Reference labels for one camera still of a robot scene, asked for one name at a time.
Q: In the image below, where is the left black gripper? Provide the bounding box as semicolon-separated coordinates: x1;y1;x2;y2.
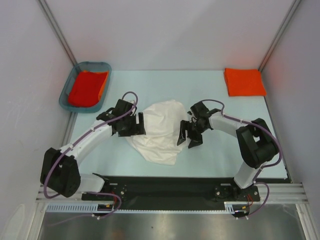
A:
118;112;145;137

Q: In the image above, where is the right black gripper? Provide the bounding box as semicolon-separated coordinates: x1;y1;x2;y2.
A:
177;119;208;149

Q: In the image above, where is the white printed t shirt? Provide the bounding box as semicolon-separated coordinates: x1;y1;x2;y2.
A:
126;99;188;166

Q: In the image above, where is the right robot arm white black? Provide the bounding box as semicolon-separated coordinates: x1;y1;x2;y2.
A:
177;100;282;201

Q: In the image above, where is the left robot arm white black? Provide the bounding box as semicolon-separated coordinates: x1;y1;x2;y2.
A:
40;99;146;200

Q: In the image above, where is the orange t shirt in basket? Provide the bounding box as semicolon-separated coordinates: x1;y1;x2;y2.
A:
83;71;109;102

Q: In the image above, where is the teal plastic basket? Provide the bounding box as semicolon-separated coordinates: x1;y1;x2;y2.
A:
58;61;112;113

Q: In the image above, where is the red t shirt in basket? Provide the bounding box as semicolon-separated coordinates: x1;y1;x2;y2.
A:
68;70;109;108

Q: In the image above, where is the folded orange t shirt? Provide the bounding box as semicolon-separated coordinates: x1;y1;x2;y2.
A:
224;68;267;97

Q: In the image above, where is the slotted grey cable duct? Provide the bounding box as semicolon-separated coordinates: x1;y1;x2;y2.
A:
46;202;245;214

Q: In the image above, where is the aluminium front rail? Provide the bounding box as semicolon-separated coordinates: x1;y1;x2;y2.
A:
35;183;309;204

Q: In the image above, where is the left aluminium corner post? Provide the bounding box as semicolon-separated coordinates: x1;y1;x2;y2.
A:
36;0;78;66

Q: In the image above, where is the aluminium corner post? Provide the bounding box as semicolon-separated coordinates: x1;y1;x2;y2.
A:
36;0;78;66
258;0;303;72

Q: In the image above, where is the right aluminium corner post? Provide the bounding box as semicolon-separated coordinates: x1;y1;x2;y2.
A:
258;0;303;72

